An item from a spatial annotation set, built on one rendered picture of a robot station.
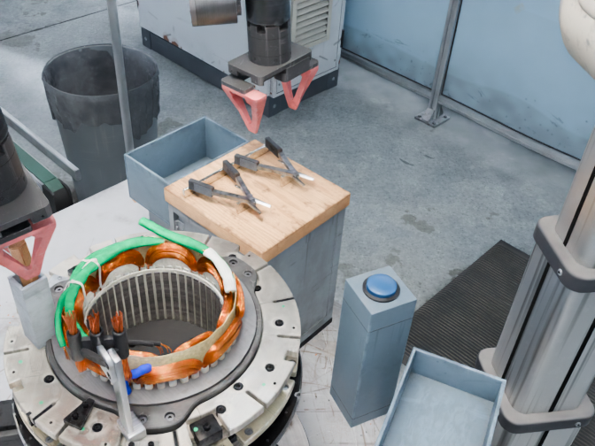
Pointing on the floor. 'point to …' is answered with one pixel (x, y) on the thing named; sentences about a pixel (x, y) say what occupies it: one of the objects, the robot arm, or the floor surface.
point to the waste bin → (99, 150)
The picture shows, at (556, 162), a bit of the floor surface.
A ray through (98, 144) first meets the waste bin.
